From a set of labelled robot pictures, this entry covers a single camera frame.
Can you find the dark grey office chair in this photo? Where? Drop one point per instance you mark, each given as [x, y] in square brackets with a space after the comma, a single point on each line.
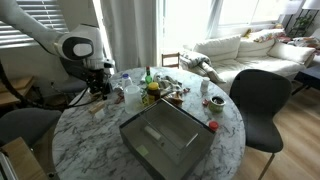
[71, 85]

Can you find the grey padded office chair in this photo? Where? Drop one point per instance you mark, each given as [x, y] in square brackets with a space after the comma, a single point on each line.
[26, 125]

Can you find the white curtain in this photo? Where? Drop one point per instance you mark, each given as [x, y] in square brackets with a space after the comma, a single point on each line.
[130, 33]

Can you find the black coffee table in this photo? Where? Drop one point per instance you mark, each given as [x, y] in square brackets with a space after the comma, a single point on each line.
[308, 76]

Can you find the small red candy wrapper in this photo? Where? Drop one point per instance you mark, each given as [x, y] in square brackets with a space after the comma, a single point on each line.
[205, 102]

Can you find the brown snack packet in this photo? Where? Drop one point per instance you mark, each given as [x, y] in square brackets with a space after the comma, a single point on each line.
[175, 97]

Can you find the small clear measuring cup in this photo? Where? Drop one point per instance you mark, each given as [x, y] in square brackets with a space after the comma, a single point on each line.
[100, 115]

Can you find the yellow lid jar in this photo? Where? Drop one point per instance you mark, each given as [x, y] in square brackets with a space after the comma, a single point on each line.
[153, 91]

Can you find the wooden desk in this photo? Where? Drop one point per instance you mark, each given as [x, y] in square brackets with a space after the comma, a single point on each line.
[13, 90]

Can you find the green bottle red cap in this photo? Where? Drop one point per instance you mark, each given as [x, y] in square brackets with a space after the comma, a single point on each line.
[148, 78]

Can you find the light wooden block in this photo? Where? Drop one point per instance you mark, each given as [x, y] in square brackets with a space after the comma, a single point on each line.
[96, 107]

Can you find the wooden chair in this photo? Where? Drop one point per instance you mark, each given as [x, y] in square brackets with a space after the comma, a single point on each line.
[170, 60]

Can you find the small white pill bottle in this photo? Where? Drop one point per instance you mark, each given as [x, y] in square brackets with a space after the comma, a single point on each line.
[205, 85]

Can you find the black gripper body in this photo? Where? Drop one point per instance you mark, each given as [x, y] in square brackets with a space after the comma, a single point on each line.
[98, 76]

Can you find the yellow plush toy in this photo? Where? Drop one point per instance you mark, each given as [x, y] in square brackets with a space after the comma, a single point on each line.
[247, 32]

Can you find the black plant stand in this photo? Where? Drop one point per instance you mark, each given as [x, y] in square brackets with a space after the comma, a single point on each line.
[301, 23]

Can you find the white sofa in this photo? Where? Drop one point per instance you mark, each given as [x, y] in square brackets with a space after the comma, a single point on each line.
[260, 56]

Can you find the red snack wrapper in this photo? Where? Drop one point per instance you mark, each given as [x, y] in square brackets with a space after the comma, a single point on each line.
[119, 98]

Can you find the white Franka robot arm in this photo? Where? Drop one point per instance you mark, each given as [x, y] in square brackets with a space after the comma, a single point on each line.
[80, 46]

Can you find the red round lid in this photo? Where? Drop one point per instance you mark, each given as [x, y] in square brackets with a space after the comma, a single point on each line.
[213, 125]

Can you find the white window blinds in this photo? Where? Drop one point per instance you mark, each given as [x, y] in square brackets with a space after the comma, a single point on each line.
[36, 23]

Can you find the dark open cardboard box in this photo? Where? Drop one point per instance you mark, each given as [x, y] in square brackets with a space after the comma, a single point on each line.
[166, 143]

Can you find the light wooden board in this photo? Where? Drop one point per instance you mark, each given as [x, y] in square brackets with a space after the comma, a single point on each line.
[23, 163]

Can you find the folded grey blanket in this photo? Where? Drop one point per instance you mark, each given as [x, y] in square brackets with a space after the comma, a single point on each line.
[200, 65]

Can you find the white paper roll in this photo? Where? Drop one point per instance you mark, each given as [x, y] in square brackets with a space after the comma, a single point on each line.
[152, 132]

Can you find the floral cushion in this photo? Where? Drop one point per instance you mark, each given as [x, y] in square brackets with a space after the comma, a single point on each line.
[270, 35]

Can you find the crumpled cloth on plate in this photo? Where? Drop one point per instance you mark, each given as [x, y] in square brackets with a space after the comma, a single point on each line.
[168, 83]

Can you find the dark shell dining chair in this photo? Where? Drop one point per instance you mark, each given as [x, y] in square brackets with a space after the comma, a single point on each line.
[260, 100]

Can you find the patterned throw blanket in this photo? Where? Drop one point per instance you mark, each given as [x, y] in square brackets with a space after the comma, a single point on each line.
[305, 42]

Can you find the white bottle blue cap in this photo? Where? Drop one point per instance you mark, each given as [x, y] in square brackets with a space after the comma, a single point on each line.
[126, 81]

